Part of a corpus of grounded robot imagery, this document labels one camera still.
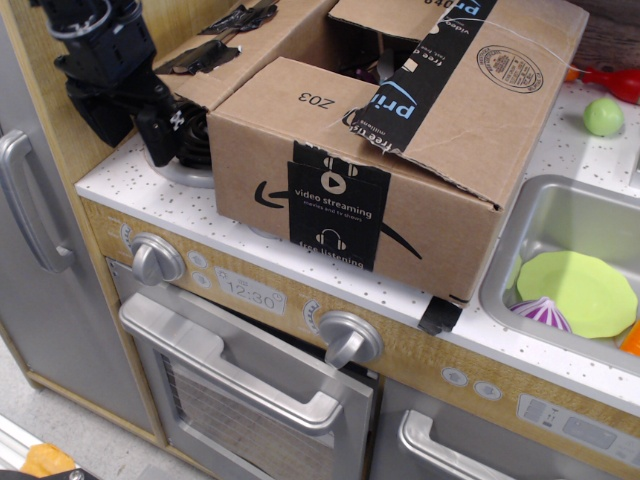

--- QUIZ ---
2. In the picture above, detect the silver right oven knob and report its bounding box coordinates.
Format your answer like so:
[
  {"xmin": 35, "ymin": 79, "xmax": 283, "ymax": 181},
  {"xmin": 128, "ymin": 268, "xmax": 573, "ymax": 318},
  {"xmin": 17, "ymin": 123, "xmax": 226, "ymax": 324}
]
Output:
[{"xmin": 318, "ymin": 311, "xmax": 384, "ymax": 369}]

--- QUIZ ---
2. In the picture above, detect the silver small burner disc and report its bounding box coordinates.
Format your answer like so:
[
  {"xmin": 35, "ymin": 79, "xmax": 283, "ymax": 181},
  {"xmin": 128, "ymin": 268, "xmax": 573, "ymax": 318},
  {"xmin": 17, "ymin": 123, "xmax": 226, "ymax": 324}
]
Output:
[{"xmin": 248, "ymin": 226, "xmax": 280, "ymax": 240}]

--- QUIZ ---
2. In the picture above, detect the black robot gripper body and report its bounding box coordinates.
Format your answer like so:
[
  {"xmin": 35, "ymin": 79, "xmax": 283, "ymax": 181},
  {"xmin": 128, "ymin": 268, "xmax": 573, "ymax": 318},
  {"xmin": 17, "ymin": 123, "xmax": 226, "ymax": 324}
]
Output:
[{"xmin": 30, "ymin": 1, "xmax": 173, "ymax": 108}]

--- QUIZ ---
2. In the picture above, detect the black tape piece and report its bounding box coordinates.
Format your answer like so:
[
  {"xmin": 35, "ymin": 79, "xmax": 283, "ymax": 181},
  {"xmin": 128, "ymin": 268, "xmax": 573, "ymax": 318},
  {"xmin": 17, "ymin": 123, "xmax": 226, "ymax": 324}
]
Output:
[{"xmin": 418, "ymin": 297, "xmax": 462, "ymax": 336}]

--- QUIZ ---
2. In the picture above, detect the silver left oven knob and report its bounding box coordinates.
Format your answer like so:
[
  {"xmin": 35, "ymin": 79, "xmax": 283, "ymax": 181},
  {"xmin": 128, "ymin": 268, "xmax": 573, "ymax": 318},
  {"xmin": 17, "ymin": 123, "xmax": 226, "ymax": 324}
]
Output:
[{"xmin": 131, "ymin": 232, "xmax": 186, "ymax": 286}]

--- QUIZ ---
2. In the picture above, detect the front black coil stove burner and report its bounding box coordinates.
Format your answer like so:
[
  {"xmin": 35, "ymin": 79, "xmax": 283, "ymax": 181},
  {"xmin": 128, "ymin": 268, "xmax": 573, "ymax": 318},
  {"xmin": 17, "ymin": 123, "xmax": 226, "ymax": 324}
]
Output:
[{"xmin": 144, "ymin": 98, "xmax": 214, "ymax": 189}]

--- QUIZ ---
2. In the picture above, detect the silver toy sink basin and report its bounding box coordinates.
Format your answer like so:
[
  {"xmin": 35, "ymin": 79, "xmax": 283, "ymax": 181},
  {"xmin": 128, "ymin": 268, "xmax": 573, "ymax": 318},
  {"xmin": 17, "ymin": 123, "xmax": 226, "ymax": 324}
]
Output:
[{"xmin": 479, "ymin": 175, "xmax": 639, "ymax": 375}]

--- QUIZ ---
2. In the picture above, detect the orange object on floor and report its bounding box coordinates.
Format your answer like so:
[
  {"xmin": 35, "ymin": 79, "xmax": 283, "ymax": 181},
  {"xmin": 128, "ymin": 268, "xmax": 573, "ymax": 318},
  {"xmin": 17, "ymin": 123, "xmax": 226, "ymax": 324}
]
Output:
[{"xmin": 20, "ymin": 443, "xmax": 76, "ymax": 478}]

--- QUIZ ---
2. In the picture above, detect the purple toy onion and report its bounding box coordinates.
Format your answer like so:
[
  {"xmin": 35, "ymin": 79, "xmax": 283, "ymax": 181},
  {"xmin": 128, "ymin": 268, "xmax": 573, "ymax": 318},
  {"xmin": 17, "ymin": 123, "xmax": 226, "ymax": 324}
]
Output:
[{"xmin": 509, "ymin": 296, "xmax": 572, "ymax": 332}]

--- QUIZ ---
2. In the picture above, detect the red toy bottle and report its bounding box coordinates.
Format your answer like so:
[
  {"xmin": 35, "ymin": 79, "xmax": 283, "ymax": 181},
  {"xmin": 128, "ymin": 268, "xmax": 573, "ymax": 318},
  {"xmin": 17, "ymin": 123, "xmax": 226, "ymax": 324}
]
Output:
[{"xmin": 580, "ymin": 68, "xmax": 640, "ymax": 105}]

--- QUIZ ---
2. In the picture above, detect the silver oven knob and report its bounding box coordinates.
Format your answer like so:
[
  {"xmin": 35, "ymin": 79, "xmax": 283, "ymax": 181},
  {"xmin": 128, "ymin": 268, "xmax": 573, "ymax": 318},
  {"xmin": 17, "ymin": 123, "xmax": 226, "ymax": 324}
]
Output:
[
  {"xmin": 131, "ymin": 232, "xmax": 186, "ymax": 286},
  {"xmin": 318, "ymin": 311, "xmax": 384, "ymax": 369}
]

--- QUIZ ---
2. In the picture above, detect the grey toy fridge door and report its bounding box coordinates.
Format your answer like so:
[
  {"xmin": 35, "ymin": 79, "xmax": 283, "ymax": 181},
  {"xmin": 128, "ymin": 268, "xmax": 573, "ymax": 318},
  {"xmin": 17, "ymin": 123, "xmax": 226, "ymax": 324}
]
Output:
[{"xmin": 1, "ymin": 31, "xmax": 153, "ymax": 433}]

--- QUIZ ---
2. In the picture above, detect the brown Amazon cardboard box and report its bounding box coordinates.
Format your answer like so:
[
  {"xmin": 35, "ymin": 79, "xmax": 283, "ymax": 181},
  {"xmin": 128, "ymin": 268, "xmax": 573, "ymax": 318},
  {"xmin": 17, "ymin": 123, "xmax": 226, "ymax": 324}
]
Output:
[{"xmin": 158, "ymin": 1, "xmax": 589, "ymax": 305}]

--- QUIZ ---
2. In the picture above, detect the silver toy oven door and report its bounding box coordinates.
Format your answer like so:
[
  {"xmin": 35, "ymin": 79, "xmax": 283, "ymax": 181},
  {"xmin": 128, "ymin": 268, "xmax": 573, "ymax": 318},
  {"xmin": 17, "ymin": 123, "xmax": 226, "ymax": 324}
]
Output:
[{"xmin": 119, "ymin": 293, "xmax": 375, "ymax": 479}]

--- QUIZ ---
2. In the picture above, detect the lime green toy plate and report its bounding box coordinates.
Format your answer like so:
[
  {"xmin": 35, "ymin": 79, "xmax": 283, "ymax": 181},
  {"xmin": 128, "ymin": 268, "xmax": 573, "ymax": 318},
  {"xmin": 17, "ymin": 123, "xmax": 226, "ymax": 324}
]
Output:
[{"xmin": 516, "ymin": 251, "xmax": 639, "ymax": 339}]

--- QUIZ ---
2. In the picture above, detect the green toy ball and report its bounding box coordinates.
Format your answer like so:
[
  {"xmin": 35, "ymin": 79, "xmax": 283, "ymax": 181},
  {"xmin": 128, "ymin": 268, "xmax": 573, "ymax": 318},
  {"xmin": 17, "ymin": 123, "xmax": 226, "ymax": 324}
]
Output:
[{"xmin": 582, "ymin": 98, "xmax": 624, "ymax": 136}]

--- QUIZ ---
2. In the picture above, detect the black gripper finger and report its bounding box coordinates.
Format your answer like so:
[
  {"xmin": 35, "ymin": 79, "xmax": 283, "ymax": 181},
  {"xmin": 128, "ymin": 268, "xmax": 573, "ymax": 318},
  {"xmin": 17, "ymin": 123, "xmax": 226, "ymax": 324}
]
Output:
[
  {"xmin": 66, "ymin": 82, "xmax": 137, "ymax": 147},
  {"xmin": 135, "ymin": 95, "xmax": 186, "ymax": 167}
]

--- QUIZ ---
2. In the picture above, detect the orange toy piece in sink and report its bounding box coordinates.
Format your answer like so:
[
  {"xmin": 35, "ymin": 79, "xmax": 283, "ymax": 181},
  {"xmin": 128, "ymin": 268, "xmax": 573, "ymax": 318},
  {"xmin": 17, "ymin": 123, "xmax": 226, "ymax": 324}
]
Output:
[{"xmin": 619, "ymin": 320, "xmax": 640, "ymax": 356}]

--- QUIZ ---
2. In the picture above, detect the silver dishwasher door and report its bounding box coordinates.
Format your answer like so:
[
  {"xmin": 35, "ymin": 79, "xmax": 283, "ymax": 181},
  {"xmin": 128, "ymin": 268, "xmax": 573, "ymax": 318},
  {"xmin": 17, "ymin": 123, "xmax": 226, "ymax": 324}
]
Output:
[{"xmin": 369, "ymin": 380, "xmax": 639, "ymax": 479}]

